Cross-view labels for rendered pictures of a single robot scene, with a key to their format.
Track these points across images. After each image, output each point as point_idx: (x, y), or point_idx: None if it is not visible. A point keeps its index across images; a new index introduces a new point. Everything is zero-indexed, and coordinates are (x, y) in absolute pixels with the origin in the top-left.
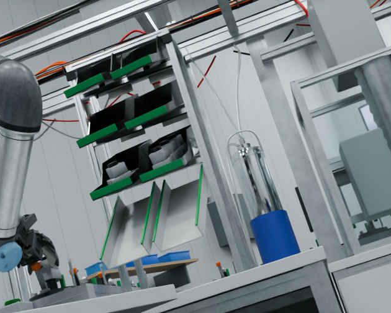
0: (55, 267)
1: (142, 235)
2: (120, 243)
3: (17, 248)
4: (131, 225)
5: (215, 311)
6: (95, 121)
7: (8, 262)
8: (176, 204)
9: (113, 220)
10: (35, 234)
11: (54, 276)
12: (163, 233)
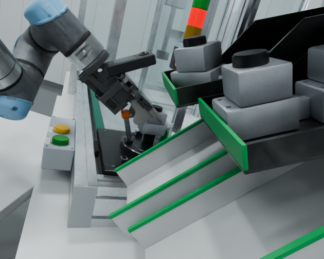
0: (156, 123)
1: (127, 205)
2: (171, 166)
3: (2, 106)
4: (210, 152)
5: None
6: None
7: (1, 113)
8: (281, 192)
9: (199, 125)
10: (123, 83)
11: (145, 132)
12: (187, 223)
